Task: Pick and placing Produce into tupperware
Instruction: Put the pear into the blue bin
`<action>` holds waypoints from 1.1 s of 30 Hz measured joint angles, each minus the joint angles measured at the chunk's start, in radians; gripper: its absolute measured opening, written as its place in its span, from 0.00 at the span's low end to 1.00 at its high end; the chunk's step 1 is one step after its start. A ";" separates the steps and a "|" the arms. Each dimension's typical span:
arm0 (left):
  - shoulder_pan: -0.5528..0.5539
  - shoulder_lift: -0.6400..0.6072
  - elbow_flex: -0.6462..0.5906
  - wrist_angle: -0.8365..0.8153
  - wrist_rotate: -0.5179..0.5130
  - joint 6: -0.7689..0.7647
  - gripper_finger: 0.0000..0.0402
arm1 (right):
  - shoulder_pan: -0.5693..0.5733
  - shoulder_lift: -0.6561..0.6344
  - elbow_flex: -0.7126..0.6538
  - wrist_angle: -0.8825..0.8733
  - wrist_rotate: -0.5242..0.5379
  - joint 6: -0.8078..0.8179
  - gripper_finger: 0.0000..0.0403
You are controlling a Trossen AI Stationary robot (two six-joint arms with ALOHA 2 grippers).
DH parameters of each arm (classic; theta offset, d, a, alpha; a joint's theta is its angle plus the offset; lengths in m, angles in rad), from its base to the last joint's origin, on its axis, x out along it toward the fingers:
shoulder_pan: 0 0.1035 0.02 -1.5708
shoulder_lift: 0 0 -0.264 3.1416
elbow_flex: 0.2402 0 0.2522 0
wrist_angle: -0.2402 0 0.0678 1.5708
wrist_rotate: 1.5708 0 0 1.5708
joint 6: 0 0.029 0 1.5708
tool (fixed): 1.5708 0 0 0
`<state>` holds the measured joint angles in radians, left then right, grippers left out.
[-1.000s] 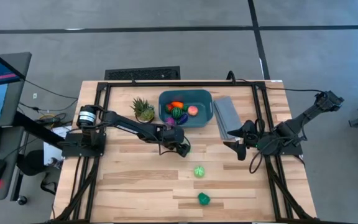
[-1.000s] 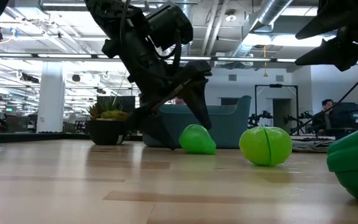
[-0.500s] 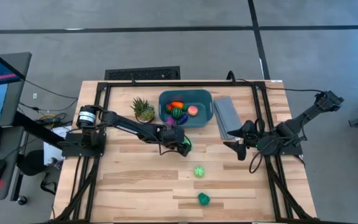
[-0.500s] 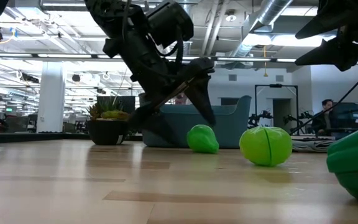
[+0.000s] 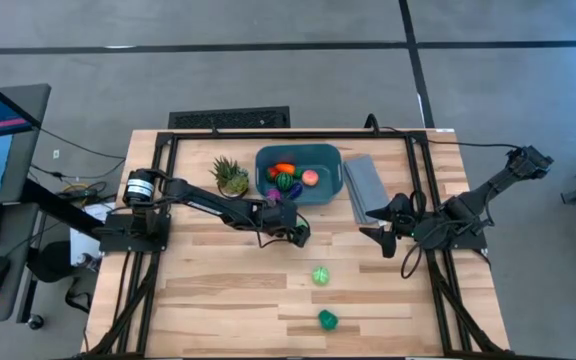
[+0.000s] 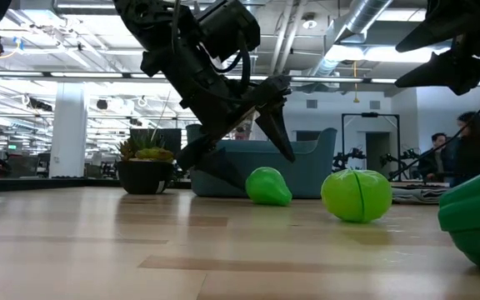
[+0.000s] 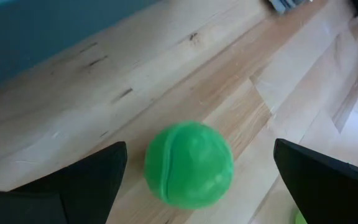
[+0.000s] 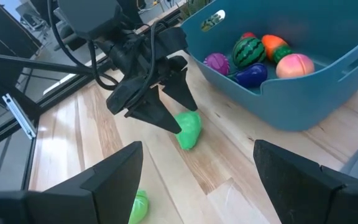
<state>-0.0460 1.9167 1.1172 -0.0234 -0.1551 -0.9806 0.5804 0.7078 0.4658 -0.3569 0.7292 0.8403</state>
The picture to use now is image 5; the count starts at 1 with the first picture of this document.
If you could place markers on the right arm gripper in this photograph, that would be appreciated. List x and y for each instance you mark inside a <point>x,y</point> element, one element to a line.
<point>413,220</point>

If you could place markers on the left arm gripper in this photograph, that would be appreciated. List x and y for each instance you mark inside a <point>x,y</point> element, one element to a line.
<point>278,219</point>

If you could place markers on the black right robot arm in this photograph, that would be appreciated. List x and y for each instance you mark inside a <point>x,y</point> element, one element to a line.
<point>493,182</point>

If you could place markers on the black caster wheel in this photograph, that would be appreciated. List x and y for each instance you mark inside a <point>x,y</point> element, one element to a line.
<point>36,322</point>

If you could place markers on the white floor outlet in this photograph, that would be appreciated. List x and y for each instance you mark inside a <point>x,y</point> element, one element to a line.
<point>56,154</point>

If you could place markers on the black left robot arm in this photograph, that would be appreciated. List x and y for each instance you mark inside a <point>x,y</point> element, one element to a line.
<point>203,200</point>

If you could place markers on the peach toy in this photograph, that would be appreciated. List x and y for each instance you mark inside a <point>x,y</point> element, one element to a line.
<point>310,178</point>

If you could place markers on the orange carrot toy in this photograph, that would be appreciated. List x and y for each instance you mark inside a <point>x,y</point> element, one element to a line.
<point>285,168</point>

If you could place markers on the grey folded towel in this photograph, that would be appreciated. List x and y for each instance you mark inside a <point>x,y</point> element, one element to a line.
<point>365,190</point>

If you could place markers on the purple eggplant toy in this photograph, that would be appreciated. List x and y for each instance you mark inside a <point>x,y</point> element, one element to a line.
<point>295,191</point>

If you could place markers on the striped watermelon toy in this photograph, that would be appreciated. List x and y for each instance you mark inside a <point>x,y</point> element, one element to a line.
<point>284,181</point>

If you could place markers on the white paper sheet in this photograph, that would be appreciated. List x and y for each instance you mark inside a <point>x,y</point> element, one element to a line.
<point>83,245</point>

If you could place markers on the black aluminium table frame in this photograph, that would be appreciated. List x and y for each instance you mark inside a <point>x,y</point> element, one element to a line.
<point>293,135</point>

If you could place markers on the teal plastic bin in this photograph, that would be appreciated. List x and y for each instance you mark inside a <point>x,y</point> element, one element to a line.
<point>325,160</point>

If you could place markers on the magenta striped toy fruit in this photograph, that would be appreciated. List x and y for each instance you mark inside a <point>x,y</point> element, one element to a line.
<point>273,194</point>

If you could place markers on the potted succulent plant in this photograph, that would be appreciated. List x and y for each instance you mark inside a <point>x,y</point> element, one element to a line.
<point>230,177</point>

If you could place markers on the dark green pepper toy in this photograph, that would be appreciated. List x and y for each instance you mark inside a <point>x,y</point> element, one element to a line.
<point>328,320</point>

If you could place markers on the light green cabbage toy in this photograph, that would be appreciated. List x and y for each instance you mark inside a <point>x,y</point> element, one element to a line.
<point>320,276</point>

